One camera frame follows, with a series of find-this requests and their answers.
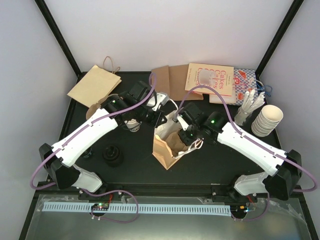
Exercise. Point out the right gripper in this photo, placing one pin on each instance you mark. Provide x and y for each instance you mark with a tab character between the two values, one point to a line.
187	141

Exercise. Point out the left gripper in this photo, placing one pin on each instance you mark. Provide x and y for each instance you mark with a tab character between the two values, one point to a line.
156	120

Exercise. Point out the pulp cup carrier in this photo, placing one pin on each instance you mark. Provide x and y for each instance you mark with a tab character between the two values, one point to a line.
175	144

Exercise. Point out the orange paper bag white handles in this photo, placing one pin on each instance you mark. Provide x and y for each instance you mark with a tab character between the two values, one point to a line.
168	148

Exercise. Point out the stack of pulp cup carriers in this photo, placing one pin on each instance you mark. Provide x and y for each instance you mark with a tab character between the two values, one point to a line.
94	107

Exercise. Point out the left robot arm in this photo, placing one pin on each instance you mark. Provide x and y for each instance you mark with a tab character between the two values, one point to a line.
60	159

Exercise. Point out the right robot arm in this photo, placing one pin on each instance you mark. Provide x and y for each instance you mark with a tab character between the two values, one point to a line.
281	169

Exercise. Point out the stack of white paper cups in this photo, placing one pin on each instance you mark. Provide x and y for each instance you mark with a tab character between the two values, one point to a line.
132	125

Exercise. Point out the brown flat paper bag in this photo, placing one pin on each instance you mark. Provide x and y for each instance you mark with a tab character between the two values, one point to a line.
171	80

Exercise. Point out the cakes printed paper bag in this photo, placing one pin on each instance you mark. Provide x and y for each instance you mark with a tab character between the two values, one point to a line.
218	77

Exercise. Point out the cup of white straws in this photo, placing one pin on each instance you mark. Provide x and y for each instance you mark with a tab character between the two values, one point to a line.
249	105

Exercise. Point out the stack of black cup lids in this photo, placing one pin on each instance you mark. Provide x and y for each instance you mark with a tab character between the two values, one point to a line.
113	156

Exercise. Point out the yellow kraft paper bag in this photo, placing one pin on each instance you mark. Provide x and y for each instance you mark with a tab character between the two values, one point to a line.
95	85

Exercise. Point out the blue checkered paper bag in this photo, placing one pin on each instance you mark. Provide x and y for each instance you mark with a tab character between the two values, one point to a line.
244	81

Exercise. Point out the stack of plain paper cups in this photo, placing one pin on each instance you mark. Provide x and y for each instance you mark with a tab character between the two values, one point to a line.
267	120

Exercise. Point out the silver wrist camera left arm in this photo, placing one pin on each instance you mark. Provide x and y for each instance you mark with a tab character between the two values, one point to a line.
157	100

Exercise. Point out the white slotted cable duct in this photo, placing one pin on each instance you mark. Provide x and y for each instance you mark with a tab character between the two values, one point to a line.
129	208

